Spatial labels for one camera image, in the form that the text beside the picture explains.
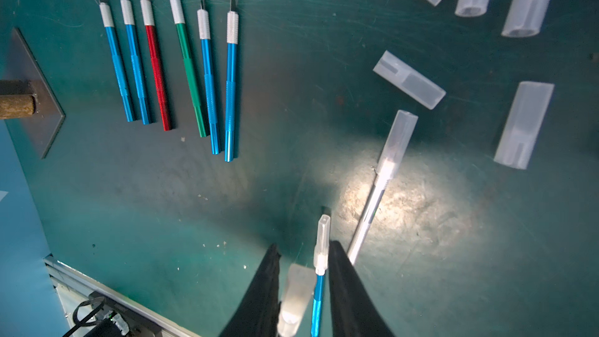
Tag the green carving knife capped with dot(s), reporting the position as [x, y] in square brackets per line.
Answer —
[187, 55]
[299, 289]

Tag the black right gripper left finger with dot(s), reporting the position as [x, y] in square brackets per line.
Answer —
[258, 312]

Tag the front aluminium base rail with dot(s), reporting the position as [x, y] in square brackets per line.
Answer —
[74, 287]

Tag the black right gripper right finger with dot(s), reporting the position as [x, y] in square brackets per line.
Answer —
[353, 312]

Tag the pink artificial blossom tree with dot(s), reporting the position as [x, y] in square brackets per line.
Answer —
[17, 99]

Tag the dark square tree base plate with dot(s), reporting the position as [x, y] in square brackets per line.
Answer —
[20, 64]

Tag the blue carving knife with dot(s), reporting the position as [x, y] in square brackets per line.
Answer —
[134, 50]
[117, 58]

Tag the short blue carving knife capped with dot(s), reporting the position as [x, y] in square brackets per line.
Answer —
[232, 42]

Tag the red carving knife capped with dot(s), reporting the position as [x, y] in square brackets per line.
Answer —
[156, 62]

